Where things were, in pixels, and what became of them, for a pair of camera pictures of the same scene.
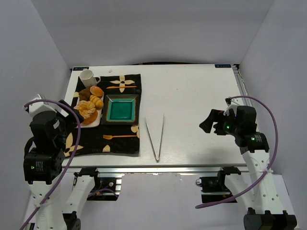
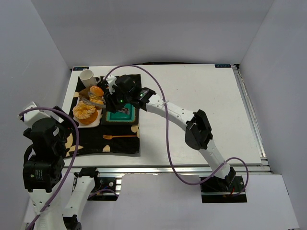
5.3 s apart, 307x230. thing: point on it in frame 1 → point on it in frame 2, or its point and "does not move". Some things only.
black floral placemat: x=108 y=139 does not move
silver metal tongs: x=157 y=159 → x=94 y=103
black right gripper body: x=218 y=123 → x=110 y=101
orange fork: x=109 y=137 does not move
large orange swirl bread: x=88 y=111 does not move
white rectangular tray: x=97 y=123 does not move
